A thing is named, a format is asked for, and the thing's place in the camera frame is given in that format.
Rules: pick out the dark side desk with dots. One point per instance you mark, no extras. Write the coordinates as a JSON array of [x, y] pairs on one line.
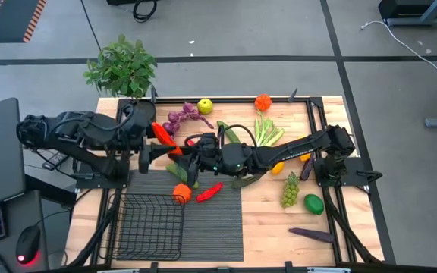
[[40, 204]]

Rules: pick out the yellow lemon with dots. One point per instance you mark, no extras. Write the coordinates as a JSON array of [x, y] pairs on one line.
[[277, 168]]

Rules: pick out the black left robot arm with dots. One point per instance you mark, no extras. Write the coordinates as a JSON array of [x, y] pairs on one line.
[[89, 127]]

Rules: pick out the green lime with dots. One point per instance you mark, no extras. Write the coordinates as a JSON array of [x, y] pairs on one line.
[[313, 204]]

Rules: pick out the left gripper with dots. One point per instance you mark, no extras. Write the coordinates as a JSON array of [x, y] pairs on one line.
[[142, 151]]

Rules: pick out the white and green leek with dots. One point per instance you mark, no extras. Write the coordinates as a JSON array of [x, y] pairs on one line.
[[266, 129]]

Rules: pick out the potted green plant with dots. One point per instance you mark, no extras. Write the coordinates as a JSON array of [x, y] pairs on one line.
[[121, 68]]

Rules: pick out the light green zucchini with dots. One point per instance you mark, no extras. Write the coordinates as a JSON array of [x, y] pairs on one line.
[[176, 171]]

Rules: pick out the orange striped floor mat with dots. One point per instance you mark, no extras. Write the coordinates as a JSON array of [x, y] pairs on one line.
[[6, 19]]

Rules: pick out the black table-edge camera box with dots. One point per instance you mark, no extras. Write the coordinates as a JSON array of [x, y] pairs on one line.
[[223, 270]]

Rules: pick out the black desk base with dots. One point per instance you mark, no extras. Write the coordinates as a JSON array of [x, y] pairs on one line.
[[412, 9]]

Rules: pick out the purple beet bunch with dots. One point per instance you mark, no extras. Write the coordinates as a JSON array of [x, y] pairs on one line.
[[173, 121]]

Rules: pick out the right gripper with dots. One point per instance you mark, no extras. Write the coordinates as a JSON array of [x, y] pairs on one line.
[[222, 159]]

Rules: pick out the black power adapter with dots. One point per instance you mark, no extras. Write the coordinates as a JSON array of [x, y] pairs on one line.
[[53, 162]]

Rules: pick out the red chili pepper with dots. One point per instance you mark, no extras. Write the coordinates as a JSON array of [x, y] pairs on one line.
[[209, 192]]

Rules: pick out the yellow-green apple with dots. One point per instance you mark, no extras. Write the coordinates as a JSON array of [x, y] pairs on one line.
[[205, 106]]

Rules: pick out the black aluminium table frame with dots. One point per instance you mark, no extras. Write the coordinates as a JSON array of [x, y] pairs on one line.
[[233, 100]]

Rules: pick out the dark green bean pod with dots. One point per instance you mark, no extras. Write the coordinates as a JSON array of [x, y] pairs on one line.
[[247, 182]]

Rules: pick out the green grape bunch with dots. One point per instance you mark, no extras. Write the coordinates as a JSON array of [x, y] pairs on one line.
[[290, 189]]

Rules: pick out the black computer mouse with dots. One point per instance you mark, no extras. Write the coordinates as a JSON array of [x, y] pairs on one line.
[[28, 242]]

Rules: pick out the grey woven placemat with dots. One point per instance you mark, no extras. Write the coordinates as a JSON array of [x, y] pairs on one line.
[[211, 227]]

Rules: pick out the green cucumber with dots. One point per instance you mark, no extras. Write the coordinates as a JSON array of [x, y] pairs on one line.
[[230, 133]]

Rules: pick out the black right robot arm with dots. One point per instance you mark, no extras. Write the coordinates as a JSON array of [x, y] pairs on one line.
[[298, 146]]

